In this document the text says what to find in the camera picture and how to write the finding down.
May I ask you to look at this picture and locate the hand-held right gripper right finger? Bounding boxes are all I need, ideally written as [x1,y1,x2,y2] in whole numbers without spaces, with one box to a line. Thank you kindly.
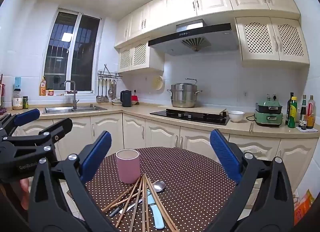
[201,129,295,232]

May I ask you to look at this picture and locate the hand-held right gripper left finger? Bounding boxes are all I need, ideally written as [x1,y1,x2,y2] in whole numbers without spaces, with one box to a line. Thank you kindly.
[28,130,120,232]

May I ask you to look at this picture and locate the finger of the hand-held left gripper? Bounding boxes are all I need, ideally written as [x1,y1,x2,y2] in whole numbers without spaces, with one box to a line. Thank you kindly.
[0,117,73,163]
[0,108,41,143]

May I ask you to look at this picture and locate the pink cup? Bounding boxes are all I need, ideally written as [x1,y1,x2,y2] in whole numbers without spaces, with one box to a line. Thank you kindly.
[115,149,141,184]

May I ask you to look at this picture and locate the bunch of wooden chopsticks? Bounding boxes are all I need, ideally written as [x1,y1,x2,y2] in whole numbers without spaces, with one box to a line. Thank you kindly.
[102,173,179,232]

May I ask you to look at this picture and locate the metal spoon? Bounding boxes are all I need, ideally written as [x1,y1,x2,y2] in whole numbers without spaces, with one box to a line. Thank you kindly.
[146,180,166,194]

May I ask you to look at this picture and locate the light blue sheathed knife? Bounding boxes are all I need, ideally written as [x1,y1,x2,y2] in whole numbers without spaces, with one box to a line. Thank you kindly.
[147,189,165,230]

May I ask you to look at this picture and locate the person's left hand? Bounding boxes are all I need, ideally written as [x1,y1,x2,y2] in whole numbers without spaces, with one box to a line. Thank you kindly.
[17,177,32,210]

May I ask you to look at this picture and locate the steel sink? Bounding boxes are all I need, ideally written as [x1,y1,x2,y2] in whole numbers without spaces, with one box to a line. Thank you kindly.
[42,105,108,115]

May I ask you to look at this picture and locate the glass jar white lid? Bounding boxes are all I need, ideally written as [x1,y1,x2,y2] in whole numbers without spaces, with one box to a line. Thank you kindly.
[12,88,23,111]

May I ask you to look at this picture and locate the orange bottle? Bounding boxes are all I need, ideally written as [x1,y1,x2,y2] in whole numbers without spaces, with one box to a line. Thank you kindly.
[39,76,47,96]

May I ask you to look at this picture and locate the red utensil holder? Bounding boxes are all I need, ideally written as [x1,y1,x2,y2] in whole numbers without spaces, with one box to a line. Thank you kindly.
[0,83,6,108]

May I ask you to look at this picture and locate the steel faucet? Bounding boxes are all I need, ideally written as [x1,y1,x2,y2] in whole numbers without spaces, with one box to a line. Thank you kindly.
[64,80,80,110]

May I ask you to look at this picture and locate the white bowl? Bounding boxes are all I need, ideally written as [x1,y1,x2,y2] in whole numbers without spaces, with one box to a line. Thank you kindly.
[228,111,246,123]

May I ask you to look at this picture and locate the brown polka dot tablecloth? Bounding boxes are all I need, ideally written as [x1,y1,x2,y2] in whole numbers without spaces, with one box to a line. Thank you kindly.
[84,146,238,232]

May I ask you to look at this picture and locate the black gas stove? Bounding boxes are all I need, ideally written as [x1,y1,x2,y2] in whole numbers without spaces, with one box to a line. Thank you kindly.
[149,108,230,126]

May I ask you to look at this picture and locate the green electric cooker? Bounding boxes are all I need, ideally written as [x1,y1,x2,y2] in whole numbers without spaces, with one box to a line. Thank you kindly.
[254,94,284,127]

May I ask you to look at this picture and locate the black kettle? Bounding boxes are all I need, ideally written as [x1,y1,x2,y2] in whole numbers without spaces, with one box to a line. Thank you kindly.
[120,90,132,108]

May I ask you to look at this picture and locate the cream lower cabinets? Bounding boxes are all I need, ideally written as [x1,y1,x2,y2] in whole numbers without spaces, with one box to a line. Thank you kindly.
[11,112,319,197]

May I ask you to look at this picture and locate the kitchen window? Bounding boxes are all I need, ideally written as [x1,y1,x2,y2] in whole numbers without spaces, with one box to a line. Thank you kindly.
[44,8,101,95]

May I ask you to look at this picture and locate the steel steamer pot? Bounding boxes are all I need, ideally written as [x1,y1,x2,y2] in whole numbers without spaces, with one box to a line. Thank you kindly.
[167,78,202,108]

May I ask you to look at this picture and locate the green bottle yellow cap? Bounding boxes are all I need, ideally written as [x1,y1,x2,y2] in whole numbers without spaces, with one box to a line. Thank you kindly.
[287,96,298,128]

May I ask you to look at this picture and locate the dark oil bottle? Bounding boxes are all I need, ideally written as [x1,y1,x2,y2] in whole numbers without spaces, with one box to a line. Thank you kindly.
[285,92,295,125]

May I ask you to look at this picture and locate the dark sauce bottle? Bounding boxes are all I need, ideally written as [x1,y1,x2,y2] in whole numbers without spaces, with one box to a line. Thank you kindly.
[299,94,307,130]

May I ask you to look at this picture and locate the white bottle tray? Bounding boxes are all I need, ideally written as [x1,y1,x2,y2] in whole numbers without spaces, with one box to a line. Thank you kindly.
[295,125,318,132]

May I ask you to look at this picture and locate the red labelled bottle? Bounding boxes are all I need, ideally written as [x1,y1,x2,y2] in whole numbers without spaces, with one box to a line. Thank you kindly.
[306,95,316,129]

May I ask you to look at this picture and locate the orange bag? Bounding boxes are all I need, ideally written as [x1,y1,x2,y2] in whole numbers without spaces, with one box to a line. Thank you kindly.
[294,189,315,225]

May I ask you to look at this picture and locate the round bamboo plate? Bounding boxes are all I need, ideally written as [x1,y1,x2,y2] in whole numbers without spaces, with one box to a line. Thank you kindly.
[152,75,165,91]

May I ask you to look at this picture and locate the small lattice door cabinet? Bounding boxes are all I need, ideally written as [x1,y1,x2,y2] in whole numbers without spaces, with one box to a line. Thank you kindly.
[117,38,165,73]

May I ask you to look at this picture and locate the range hood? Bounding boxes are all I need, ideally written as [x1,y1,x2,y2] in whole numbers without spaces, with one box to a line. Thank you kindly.
[148,19,240,56]

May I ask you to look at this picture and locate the large lattice door cabinet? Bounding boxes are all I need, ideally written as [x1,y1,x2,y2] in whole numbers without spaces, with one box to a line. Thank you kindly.
[235,17,310,67]

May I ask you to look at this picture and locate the wall utensil rack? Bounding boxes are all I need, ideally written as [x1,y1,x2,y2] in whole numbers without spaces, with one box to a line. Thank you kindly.
[97,64,123,79]

